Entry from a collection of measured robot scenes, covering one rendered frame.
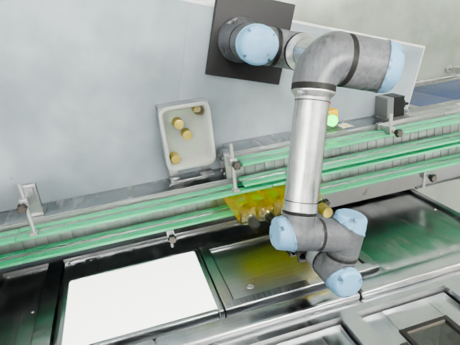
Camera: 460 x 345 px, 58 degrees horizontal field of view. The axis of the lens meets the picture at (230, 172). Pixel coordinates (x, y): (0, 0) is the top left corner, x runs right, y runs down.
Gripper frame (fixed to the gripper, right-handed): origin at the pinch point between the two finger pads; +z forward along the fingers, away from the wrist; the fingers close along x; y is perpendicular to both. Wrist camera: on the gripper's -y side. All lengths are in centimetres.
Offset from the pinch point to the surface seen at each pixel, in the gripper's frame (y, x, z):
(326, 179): -26.1, 2.9, 27.2
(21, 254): 82, 2, 24
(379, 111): -56, -16, 36
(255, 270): 14.3, 12.6, -2.8
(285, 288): 10.0, 12.0, -15.1
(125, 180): 46, -9, 40
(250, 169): 3.2, -7.7, 27.3
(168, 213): 34.5, 1.7, 27.3
